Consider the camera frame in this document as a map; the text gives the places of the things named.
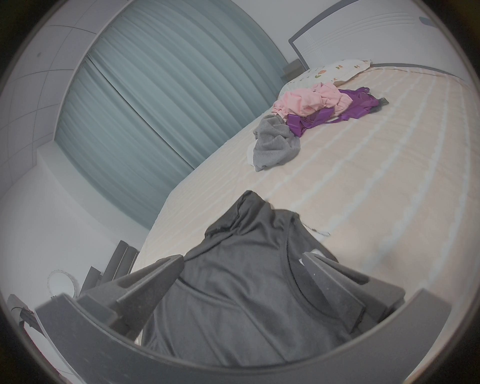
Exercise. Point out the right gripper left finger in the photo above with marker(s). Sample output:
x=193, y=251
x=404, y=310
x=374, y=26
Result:
x=142, y=296

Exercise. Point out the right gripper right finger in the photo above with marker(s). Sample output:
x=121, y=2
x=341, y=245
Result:
x=348, y=296

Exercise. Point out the black T-shirt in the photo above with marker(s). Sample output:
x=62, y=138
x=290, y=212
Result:
x=240, y=285

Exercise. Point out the bed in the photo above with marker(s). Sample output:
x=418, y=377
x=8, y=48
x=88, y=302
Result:
x=375, y=180

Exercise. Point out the round white mirror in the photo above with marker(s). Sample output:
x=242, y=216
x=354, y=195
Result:
x=62, y=283

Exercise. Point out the blue-green curtain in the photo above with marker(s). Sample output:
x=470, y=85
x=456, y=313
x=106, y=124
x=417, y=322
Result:
x=180, y=56
x=112, y=150

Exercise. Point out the grey garment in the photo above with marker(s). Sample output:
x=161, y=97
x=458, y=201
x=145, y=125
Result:
x=273, y=146

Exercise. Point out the purple garment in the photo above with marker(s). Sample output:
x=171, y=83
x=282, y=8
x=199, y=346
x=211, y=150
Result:
x=360, y=99

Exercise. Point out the pink garment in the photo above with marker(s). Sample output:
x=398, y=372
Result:
x=300, y=99

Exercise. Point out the white printed pillow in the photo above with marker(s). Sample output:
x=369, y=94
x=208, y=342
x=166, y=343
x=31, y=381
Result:
x=330, y=73

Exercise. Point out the grey bedside table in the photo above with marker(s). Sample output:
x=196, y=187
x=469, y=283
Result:
x=294, y=67

